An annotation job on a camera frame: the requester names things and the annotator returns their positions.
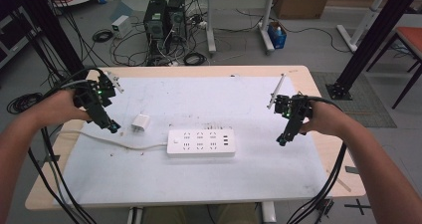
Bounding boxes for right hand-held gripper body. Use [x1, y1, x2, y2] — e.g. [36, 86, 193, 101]
[267, 73, 315, 127]

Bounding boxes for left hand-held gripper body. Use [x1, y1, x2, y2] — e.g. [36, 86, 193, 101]
[73, 70, 125, 120]

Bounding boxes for white charger plug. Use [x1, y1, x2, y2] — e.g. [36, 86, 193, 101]
[130, 113, 151, 132]

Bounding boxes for white power strip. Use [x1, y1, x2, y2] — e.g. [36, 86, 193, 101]
[166, 127, 237, 158]

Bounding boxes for person's right hand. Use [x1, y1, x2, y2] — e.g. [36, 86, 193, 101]
[299, 99, 346, 136]

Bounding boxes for person's left hand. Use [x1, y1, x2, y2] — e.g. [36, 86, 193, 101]
[30, 89, 93, 122]

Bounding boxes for grey floor mat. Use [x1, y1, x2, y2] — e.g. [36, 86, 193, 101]
[312, 71, 398, 129]

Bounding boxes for blue box with bottles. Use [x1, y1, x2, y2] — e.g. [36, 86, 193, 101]
[267, 21, 289, 50]

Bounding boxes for small white box device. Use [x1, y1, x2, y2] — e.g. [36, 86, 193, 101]
[110, 14, 133, 40]

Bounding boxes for white table leg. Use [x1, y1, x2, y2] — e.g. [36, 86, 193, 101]
[126, 206, 144, 224]
[261, 201, 278, 224]

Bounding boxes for black computer tower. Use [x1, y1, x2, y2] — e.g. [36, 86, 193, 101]
[166, 0, 188, 43]
[142, 0, 169, 50]

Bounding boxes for pale blue table mat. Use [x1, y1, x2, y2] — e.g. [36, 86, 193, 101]
[54, 76, 330, 207]

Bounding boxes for grey metal shelf rack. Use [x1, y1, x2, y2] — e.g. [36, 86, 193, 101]
[0, 5, 39, 70]

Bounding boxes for brown cardboard box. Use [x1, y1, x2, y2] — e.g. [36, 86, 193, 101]
[272, 0, 334, 21]

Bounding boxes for white metal stand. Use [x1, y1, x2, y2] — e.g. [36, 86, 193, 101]
[336, 0, 396, 54]

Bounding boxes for red topped stool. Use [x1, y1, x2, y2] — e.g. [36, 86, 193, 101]
[365, 26, 422, 111]

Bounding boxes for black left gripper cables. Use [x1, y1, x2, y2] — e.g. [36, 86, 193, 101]
[27, 68, 105, 224]

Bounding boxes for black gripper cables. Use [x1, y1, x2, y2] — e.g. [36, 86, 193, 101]
[27, 68, 105, 224]
[287, 96, 348, 224]

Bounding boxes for white power strip cable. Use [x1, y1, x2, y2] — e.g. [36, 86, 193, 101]
[59, 128, 169, 151]

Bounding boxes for tangle of black floor cables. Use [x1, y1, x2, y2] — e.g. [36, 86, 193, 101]
[108, 4, 214, 68]

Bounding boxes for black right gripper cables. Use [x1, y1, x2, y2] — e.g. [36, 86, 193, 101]
[287, 96, 348, 224]

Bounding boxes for coiled black cable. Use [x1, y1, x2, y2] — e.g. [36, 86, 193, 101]
[6, 92, 45, 115]
[92, 29, 114, 44]
[183, 52, 208, 67]

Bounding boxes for black metal frame post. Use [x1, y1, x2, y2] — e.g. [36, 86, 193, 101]
[13, 0, 87, 77]
[325, 0, 422, 102]

